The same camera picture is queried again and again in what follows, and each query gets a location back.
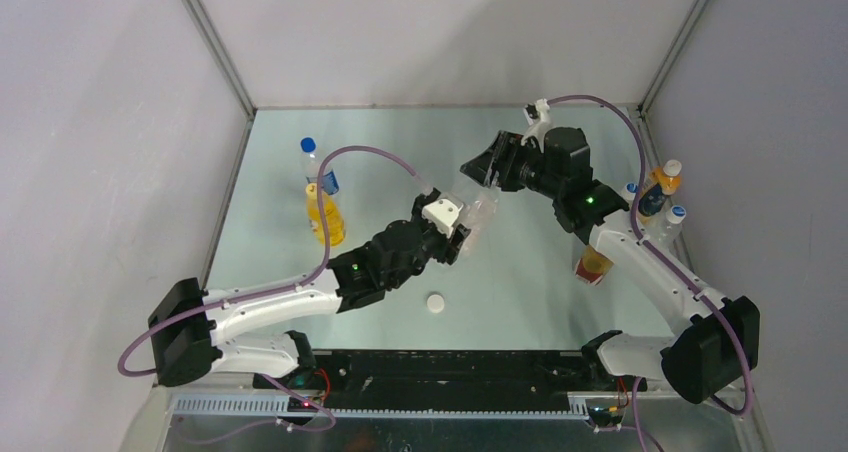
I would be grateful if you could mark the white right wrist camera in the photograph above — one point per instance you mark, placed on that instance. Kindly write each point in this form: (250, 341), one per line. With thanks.
(540, 122)

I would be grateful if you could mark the plain white bottle cap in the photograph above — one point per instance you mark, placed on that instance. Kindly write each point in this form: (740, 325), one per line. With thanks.
(435, 303)

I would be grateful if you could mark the clear square bottle cream label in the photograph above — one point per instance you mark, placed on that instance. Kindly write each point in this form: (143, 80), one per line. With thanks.
(479, 208)

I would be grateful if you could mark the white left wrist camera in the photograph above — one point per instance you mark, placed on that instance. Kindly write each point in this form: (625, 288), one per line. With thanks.
(444, 213)

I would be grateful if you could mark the clear Pocari bottle rear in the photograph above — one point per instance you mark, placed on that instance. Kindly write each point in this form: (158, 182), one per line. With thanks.
(629, 192)

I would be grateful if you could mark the clear pocari bottle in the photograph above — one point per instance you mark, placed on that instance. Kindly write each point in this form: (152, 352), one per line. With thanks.
(667, 228)
(629, 192)

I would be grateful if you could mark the clear Pocari bottle front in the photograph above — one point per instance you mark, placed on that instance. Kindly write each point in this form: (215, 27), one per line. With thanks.
(667, 228)

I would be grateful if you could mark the yellow juice bottle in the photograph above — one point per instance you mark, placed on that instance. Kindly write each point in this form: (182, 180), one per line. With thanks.
(324, 216)

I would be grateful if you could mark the orange navy label bottle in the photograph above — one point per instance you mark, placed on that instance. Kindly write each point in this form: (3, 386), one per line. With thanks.
(661, 184)

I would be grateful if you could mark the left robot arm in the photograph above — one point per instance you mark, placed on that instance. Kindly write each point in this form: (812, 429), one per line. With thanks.
(196, 332)

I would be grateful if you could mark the red gold label tea bottle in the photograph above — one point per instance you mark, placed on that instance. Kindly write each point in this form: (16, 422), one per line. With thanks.
(592, 267)

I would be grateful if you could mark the aluminium frame front rail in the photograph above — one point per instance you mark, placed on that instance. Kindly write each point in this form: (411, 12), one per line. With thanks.
(250, 395)

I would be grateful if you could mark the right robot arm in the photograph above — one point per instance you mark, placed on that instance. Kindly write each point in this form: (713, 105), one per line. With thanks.
(714, 340)

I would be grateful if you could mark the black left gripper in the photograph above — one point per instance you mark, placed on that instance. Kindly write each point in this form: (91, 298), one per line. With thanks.
(447, 251)

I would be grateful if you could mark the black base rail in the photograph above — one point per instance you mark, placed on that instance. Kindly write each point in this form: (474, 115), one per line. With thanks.
(452, 380)

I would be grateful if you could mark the clear bottle blue label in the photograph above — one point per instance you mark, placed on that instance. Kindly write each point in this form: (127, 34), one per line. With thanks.
(311, 161)

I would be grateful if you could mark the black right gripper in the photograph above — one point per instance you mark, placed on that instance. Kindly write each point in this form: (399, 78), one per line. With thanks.
(496, 163)

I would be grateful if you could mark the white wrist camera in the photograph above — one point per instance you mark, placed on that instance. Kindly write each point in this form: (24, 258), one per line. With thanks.
(444, 213)
(540, 122)

